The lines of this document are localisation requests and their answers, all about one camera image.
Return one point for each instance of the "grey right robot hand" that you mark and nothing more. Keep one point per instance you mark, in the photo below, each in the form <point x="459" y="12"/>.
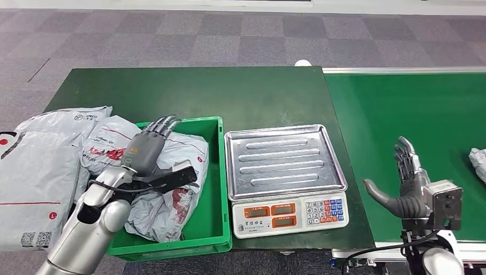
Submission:
<point x="412" y="205"/>

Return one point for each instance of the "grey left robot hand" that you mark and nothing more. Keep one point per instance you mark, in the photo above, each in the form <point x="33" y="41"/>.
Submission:
<point x="144" y="151"/>

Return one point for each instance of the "white courier bag red print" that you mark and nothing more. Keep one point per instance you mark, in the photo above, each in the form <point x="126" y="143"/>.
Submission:
<point x="106" y="136"/>

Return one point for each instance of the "grey courier bag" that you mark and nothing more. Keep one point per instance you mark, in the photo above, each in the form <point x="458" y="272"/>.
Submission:
<point x="159" y="216"/>

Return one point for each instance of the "wrinkled grey bag red print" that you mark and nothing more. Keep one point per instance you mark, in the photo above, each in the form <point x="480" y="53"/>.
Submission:
<point x="479" y="163"/>

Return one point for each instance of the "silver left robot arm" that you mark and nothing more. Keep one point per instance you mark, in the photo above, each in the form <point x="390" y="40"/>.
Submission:
<point x="87" y="227"/>

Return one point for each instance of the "grey parcel express logo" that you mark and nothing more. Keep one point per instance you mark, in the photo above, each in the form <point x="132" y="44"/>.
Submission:
<point x="64" y="119"/>

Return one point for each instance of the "large grey parcel QR codes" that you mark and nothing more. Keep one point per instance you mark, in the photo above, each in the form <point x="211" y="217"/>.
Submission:
<point x="34" y="178"/>

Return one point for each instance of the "green plastic crate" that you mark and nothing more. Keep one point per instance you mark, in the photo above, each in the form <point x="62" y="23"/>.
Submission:
<point x="209" y="227"/>

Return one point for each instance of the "white electronic scale steel tray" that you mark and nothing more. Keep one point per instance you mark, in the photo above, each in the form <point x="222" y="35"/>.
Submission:
<point x="284" y="163"/>

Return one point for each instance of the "white table foot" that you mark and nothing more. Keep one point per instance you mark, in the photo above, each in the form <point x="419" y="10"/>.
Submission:
<point x="285" y="252"/>

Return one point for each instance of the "white round object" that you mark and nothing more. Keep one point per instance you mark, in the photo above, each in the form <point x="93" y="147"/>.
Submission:
<point x="303" y="63"/>

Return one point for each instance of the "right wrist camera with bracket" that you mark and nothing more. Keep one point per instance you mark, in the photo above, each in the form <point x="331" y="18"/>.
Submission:
<point x="444" y="205"/>

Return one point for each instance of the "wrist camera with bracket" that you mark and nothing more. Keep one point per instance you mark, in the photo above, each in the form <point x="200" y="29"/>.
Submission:
<point x="178" y="178"/>
<point x="444" y="205"/>

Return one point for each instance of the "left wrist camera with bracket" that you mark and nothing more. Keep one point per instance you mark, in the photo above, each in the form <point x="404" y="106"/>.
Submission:
<point x="178" y="178"/>

